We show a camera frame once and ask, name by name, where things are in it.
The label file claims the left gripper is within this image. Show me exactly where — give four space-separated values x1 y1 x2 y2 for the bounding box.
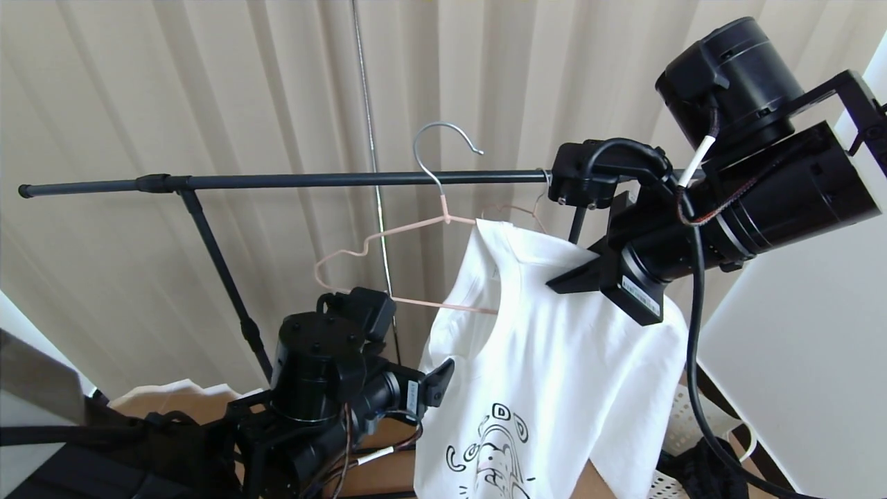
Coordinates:
295 367 427 496

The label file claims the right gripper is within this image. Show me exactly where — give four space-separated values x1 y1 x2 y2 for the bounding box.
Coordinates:
599 121 882 326

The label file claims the black clothes rack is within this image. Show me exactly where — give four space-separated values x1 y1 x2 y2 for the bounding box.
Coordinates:
17 170 588 499

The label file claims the beige curtain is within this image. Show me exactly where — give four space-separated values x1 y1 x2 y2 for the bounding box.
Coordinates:
0 0 887 411

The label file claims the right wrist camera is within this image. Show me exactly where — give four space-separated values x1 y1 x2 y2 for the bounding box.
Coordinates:
549 137 676 212

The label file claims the white printed t-shirt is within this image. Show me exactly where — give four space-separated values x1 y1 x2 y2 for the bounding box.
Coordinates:
414 220 689 499

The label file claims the pink clothes hanger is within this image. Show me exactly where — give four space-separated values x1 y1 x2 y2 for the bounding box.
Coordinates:
314 123 500 316
480 170 553 235

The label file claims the black garment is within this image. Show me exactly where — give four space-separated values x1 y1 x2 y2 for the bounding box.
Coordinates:
658 437 753 499

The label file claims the white laundry basket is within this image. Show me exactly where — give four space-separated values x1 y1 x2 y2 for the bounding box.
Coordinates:
651 385 759 499

